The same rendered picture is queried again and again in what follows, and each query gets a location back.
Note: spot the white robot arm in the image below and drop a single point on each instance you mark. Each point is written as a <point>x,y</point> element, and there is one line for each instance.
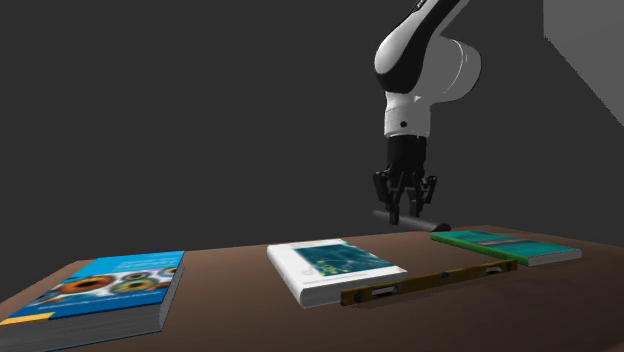
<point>429,68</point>

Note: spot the thick blue book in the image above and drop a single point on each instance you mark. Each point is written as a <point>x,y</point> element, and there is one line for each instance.
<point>97,292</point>

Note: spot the thin green book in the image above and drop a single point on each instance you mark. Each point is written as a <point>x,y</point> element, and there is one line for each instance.
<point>507,246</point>

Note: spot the grey rod with black end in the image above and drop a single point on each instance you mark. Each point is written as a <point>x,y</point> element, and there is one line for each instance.
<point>424,223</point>

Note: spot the white book with teal cover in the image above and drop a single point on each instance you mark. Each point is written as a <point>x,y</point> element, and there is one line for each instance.
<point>312,278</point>

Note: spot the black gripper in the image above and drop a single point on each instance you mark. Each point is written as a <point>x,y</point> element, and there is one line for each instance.
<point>406,153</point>

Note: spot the yellow spirit level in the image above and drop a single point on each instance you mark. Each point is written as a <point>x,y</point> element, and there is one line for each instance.
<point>429,281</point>

